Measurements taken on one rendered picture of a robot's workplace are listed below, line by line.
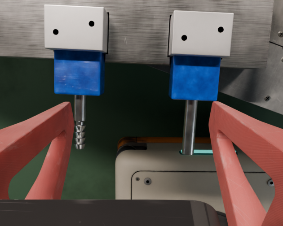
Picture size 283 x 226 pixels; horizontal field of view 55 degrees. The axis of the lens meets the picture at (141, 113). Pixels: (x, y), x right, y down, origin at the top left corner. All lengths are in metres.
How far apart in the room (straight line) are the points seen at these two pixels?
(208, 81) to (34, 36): 0.17
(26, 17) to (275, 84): 0.28
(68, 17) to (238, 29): 0.15
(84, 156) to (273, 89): 0.96
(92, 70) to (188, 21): 0.09
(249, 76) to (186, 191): 0.65
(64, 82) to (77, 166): 0.98
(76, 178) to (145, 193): 0.41
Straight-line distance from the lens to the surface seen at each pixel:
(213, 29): 0.25
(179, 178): 0.92
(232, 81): 0.33
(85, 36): 0.24
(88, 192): 1.26
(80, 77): 0.26
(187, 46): 0.24
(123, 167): 0.90
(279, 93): 0.36
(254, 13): 0.29
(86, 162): 1.21
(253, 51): 0.28
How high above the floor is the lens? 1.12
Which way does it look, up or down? 81 degrees down
